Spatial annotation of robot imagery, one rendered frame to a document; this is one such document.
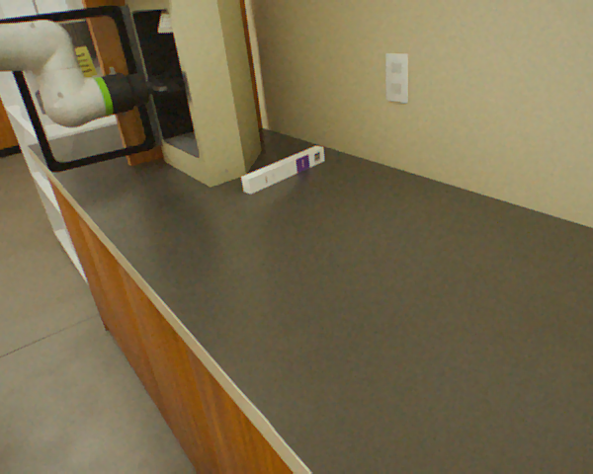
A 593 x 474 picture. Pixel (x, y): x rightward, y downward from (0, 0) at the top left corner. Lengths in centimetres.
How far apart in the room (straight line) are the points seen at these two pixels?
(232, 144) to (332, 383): 80
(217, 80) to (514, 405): 96
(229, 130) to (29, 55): 47
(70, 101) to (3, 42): 17
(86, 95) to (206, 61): 29
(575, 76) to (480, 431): 65
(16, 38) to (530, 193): 110
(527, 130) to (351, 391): 66
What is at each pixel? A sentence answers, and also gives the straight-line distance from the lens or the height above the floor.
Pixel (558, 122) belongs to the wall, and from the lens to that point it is 103.
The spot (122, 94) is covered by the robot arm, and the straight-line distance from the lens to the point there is 126.
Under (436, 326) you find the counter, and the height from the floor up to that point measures 94.
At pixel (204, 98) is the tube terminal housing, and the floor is 117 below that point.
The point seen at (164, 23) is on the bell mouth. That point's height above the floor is 134.
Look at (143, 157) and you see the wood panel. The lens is 159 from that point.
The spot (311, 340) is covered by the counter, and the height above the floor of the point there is 94.
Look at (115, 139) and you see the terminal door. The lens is 151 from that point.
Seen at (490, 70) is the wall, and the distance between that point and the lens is 109.
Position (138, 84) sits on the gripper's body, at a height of 121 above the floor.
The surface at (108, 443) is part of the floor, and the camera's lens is 199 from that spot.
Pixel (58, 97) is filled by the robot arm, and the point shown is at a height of 122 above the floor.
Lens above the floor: 140
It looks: 28 degrees down
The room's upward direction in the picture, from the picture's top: 7 degrees counter-clockwise
